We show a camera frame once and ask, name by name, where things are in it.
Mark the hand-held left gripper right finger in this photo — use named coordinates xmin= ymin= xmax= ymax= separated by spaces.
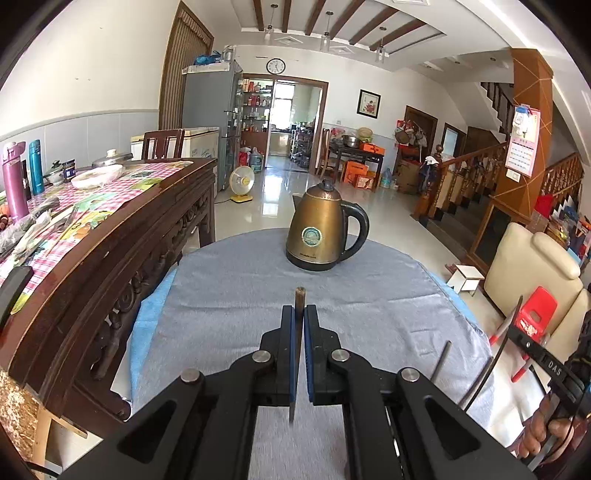
xmin=304 ymin=305 xmax=539 ymax=480

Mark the yellow electric fan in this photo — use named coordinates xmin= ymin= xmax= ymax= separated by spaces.
xmin=229 ymin=165 xmax=256 ymax=204

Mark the pile of colourful books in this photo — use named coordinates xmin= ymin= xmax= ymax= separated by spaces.
xmin=551 ymin=196 xmax=591 ymax=273

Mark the slatted wooden door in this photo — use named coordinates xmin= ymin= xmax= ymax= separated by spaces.
xmin=158 ymin=2 xmax=215 ymax=132

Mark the small white stool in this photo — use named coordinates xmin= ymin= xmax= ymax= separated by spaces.
xmin=450 ymin=264 xmax=485 ymax=296

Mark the wooden pillar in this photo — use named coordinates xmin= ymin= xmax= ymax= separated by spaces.
xmin=467 ymin=47 xmax=555 ymax=275

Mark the grey tablecloth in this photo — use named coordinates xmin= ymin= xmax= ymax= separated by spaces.
xmin=130 ymin=227 xmax=495 ymax=480

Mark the brown panelled door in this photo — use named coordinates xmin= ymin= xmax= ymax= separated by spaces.
xmin=404 ymin=105 xmax=438 ymax=162
xmin=441 ymin=122 xmax=467 ymax=160

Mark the wooden chair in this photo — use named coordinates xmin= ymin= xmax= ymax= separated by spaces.
xmin=141 ymin=129 xmax=185 ymax=161

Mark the red plastic stool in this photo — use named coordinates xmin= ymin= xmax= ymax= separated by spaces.
xmin=488 ymin=286 xmax=559 ymax=381

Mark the pink wall calendar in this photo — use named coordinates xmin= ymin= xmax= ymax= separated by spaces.
xmin=504 ymin=104 xmax=542 ymax=177

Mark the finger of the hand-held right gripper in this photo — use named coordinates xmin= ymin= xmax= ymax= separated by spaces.
xmin=506 ymin=320 xmax=588 ymax=394

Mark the steel pot lid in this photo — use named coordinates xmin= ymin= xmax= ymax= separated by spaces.
xmin=91 ymin=148 xmax=134 ymax=169

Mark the dark wooden side table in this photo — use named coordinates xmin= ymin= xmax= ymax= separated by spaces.
xmin=329 ymin=141 xmax=385 ymax=183

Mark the framed flower picture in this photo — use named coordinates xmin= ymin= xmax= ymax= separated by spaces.
xmin=356 ymin=89 xmax=382 ymax=117

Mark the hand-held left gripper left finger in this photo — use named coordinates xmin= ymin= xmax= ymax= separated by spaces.
xmin=59 ymin=305 xmax=297 ymax=480

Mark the bronze electric kettle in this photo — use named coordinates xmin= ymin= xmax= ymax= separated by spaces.
xmin=285 ymin=178 xmax=371 ymax=272

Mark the pink water bottle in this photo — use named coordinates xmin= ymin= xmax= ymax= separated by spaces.
xmin=1 ymin=141 xmax=31 ymax=221

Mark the brown cardboard box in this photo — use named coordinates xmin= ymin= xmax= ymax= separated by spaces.
xmin=397 ymin=159 xmax=422 ymax=195

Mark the black flat device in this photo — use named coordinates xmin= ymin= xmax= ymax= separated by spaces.
xmin=0 ymin=265 xmax=35 ymax=328

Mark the hanging bags bundle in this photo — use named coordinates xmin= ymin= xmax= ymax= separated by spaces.
xmin=394 ymin=119 xmax=428 ymax=148

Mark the dark wooden chopstick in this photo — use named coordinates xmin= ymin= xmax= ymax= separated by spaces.
xmin=462 ymin=295 xmax=525 ymax=411
xmin=430 ymin=340 xmax=453 ymax=384
xmin=288 ymin=286 xmax=308 ymax=424

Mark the person's right hand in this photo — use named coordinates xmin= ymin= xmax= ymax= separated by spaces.
xmin=519 ymin=392 xmax=583 ymax=462

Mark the wooden staircase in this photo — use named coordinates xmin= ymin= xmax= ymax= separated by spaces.
xmin=411 ymin=80 xmax=585 ymax=241

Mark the checkered printed tablecloth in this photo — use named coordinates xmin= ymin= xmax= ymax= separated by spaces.
xmin=0 ymin=161 xmax=195 ymax=315

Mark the teal water bottle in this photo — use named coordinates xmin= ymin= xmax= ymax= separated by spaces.
xmin=28 ymin=140 xmax=45 ymax=195

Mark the cream leather sofa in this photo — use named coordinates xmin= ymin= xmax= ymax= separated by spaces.
xmin=482 ymin=222 xmax=591 ymax=370

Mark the white plate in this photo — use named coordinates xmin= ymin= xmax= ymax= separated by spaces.
xmin=71 ymin=166 xmax=124 ymax=190

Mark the shelf with bottles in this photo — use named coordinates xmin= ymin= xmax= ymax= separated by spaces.
xmin=239 ymin=78 xmax=273 ymax=134

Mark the blue cloth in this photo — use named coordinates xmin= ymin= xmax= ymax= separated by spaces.
xmin=128 ymin=270 xmax=490 ymax=402

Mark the grey refrigerator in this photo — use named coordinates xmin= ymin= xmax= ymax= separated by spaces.
xmin=182 ymin=60 xmax=244 ymax=190

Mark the carved dark wooden table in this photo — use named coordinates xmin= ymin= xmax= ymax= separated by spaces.
xmin=0 ymin=157 xmax=219 ymax=439

